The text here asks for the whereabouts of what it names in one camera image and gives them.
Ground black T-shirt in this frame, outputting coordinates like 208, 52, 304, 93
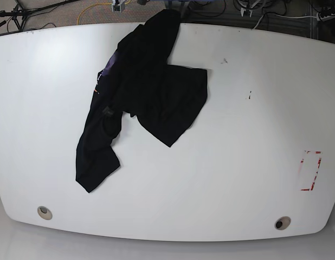
75, 9, 208, 192

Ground red tape rectangle marking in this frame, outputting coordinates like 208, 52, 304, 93
298, 151, 322, 191

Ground black tripod stand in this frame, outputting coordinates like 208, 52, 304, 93
0, 0, 77, 33

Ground white power strip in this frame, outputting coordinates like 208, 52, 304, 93
317, 6, 335, 22

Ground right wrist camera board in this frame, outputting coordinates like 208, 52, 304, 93
111, 0, 126, 12

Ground white cable on floor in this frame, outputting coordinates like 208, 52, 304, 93
253, 12, 320, 30

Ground yellow cable on floor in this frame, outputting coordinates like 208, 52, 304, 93
76, 2, 114, 25

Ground right table cable grommet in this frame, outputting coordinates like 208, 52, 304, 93
275, 216, 291, 231

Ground table cable grommet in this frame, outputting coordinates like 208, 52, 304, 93
37, 206, 53, 220
275, 216, 291, 231

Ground left table cable grommet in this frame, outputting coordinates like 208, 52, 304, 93
37, 206, 53, 220

